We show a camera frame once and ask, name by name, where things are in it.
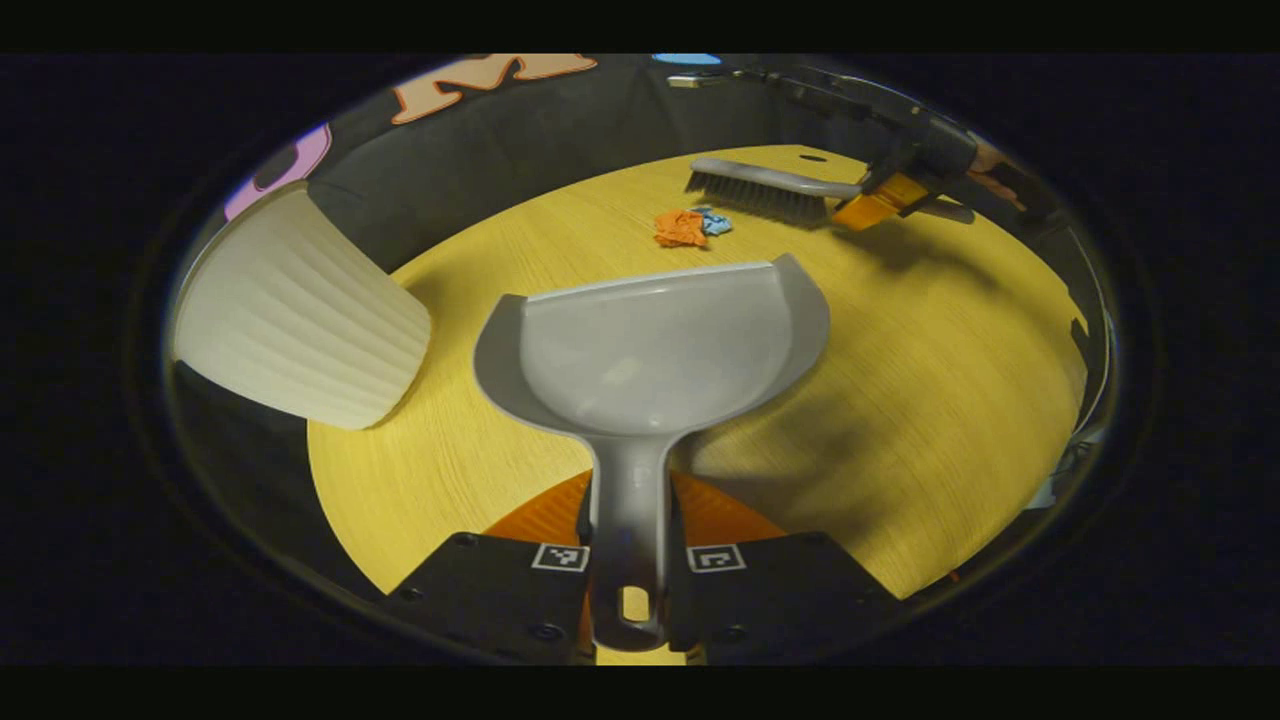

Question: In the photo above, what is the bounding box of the white ribbed garbage bin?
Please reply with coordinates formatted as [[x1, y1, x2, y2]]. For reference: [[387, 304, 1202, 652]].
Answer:
[[172, 185, 433, 432]]

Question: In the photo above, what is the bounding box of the orange paper trash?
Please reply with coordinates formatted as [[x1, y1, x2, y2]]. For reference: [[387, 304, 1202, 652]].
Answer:
[[654, 209, 709, 249]]

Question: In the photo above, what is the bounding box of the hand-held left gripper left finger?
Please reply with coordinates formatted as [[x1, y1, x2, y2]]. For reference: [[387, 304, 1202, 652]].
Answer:
[[385, 470, 595, 666]]

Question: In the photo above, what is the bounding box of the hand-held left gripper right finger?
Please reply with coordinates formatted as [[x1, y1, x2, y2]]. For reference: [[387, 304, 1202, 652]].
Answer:
[[666, 470, 901, 666]]

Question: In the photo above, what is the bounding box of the grey dustpan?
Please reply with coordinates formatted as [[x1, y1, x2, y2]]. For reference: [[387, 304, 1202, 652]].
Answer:
[[473, 253, 832, 652]]

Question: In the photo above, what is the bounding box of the small grey broom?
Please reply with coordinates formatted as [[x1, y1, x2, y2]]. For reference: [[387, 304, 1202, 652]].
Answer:
[[685, 155, 864, 229]]

